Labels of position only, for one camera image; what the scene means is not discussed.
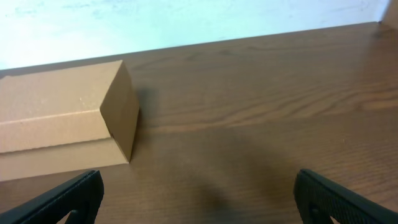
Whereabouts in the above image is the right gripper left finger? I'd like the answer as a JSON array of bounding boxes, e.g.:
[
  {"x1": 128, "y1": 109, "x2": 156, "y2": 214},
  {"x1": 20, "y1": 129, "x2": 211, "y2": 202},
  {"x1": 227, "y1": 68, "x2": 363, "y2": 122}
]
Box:
[{"x1": 1, "y1": 170, "x2": 104, "y2": 224}]

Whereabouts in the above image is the beige object at right edge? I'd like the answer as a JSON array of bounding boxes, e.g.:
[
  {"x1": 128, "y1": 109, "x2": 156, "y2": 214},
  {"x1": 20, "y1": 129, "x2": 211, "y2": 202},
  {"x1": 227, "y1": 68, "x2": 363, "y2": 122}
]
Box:
[{"x1": 381, "y1": 0, "x2": 398, "y2": 29}]

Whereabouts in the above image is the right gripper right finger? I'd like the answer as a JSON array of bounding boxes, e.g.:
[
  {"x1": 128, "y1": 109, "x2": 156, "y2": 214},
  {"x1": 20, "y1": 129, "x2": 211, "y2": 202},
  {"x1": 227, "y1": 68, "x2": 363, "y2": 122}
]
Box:
[{"x1": 294, "y1": 169, "x2": 397, "y2": 224}]

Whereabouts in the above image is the cardboard box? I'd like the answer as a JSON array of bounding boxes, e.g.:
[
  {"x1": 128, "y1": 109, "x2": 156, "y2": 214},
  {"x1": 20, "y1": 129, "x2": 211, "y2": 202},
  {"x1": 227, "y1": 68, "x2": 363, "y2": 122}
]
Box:
[{"x1": 1, "y1": 60, "x2": 139, "y2": 181}]

